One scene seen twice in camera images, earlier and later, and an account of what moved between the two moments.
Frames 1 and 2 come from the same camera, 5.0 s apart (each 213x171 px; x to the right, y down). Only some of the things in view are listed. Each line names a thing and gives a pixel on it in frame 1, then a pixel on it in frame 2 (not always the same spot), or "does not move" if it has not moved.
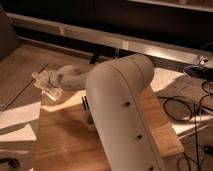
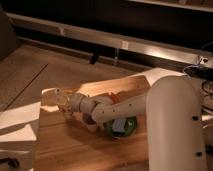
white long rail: (111, 41) does not move
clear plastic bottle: (41, 79) to (62, 98)
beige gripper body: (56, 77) to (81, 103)
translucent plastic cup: (90, 123) does not move
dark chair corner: (8, 37) does not move
